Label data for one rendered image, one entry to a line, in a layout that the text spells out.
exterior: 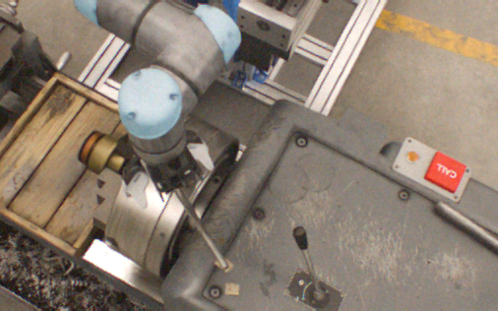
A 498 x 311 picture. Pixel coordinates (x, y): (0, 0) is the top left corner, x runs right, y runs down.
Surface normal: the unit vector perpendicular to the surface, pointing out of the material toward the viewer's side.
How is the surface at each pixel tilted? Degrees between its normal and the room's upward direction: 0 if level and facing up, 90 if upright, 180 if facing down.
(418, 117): 0
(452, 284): 0
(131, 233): 56
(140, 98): 6
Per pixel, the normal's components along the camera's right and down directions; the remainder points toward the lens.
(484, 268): 0.07, -0.40
